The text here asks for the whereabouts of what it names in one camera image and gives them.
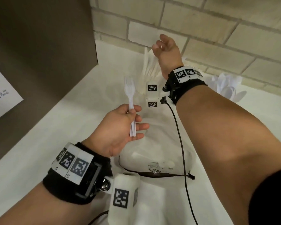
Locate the clear plastic bag of cutlery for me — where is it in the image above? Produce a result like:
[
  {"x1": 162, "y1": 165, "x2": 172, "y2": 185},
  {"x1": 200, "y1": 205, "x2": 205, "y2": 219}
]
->
[{"x1": 138, "y1": 74, "x2": 155, "y2": 97}]

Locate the person's right hand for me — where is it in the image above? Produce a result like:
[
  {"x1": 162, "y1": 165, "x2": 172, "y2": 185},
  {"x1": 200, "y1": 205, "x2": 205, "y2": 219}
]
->
[{"x1": 152, "y1": 34, "x2": 185, "y2": 80}]

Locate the black wristband with marker tags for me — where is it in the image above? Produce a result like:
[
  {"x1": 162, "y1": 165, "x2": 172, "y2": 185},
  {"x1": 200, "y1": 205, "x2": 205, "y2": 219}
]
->
[
  {"x1": 42, "y1": 142, "x2": 113, "y2": 206},
  {"x1": 165, "y1": 66, "x2": 208, "y2": 106}
]

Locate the black shirt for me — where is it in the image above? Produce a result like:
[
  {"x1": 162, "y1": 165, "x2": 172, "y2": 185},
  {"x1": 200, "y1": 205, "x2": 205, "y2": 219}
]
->
[{"x1": 248, "y1": 166, "x2": 281, "y2": 225}]

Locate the white paper notice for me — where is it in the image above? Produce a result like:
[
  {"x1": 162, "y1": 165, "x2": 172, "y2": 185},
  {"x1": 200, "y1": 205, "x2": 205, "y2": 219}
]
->
[{"x1": 0, "y1": 61, "x2": 24, "y2": 125}]

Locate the brown partition panel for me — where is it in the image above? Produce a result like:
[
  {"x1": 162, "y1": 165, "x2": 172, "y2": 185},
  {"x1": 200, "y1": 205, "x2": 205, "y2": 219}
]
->
[{"x1": 0, "y1": 0, "x2": 99, "y2": 169}]

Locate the person's left forearm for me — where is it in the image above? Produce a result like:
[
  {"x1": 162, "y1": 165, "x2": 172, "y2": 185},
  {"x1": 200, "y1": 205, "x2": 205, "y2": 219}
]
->
[{"x1": 0, "y1": 182, "x2": 95, "y2": 225}]

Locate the bundle of mixed white cutlery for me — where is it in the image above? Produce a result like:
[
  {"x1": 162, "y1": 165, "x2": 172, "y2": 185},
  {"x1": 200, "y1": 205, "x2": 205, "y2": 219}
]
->
[{"x1": 124, "y1": 76, "x2": 138, "y2": 138}]

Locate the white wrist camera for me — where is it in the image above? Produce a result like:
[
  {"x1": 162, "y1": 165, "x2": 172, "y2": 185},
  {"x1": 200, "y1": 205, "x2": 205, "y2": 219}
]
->
[
  {"x1": 108, "y1": 172, "x2": 141, "y2": 225},
  {"x1": 145, "y1": 79, "x2": 166, "y2": 109}
]

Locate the bunch of white plastic spoons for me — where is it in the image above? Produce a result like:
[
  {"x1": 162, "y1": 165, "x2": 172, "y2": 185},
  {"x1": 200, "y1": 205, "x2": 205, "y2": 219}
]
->
[{"x1": 211, "y1": 72, "x2": 248, "y2": 102}]

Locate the person's left hand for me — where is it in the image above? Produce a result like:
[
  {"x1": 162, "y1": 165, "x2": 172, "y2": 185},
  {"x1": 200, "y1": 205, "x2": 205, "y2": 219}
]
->
[{"x1": 82, "y1": 104, "x2": 150, "y2": 158}]

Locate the person's right forearm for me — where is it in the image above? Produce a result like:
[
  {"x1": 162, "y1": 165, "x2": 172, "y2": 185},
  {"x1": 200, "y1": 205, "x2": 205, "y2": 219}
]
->
[{"x1": 175, "y1": 85, "x2": 281, "y2": 225}]

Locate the black camera cable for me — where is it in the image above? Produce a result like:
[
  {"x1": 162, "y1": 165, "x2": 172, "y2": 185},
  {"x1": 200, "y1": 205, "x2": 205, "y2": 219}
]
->
[
  {"x1": 160, "y1": 97, "x2": 199, "y2": 225},
  {"x1": 87, "y1": 210, "x2": 110, "y2": 225}
]

